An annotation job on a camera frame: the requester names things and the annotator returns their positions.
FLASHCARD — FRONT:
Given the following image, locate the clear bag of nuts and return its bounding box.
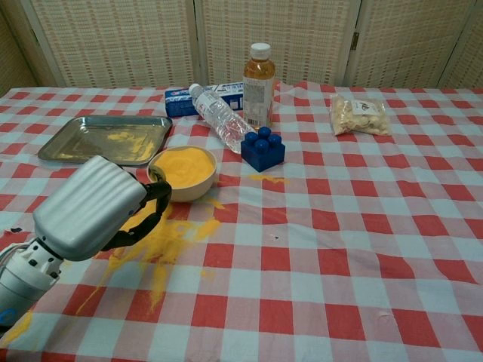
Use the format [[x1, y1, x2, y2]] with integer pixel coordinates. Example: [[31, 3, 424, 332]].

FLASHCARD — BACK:
[[330, 93, 392, 137]]

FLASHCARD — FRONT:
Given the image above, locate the clear plastic water bottle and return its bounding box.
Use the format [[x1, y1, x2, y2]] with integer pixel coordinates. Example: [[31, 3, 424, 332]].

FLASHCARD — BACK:
[[188, 83, 257, 155]]

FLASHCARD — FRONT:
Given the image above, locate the off-white bowl of yellow powder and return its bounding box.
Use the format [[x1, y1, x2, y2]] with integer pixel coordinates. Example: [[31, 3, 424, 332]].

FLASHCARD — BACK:
[[146, 146, 218, 203]]

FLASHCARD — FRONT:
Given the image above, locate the blue white toothpaste box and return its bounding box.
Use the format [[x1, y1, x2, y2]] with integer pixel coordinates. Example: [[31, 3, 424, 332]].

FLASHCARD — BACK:
[[164, 81, 246, 118]]

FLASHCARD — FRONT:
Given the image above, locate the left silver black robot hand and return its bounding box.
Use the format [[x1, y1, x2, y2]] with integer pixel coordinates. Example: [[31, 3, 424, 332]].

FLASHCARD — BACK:
[[32, 154, 173, 262]]

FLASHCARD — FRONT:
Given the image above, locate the blue toy building block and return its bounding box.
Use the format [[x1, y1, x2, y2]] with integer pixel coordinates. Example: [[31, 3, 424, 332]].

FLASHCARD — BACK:
[[241, 127, 286, 173]]

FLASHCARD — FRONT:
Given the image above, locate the spilled yellow powder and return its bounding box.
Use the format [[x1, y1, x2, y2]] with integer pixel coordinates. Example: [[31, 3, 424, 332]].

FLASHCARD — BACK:
[[0, 173, 291, 348]]

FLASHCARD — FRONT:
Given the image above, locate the beige woven folding screen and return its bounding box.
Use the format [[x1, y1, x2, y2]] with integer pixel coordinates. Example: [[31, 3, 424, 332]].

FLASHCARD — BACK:
[[0, 0, 483, 97]]

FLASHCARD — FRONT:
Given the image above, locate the red white checkered tablecloth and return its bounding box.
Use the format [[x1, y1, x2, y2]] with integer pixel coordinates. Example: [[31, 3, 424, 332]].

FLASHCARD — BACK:
[[0, 81, 483, 362]]

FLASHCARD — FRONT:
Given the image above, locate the metal tray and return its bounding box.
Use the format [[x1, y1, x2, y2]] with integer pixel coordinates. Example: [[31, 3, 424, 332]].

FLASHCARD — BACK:
[[37, 115, 174, 168]]

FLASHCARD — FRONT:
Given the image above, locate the amber tea bottle white cap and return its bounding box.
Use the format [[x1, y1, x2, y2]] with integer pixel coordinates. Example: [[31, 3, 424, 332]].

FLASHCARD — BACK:
[[241, 42, 276, 128]]

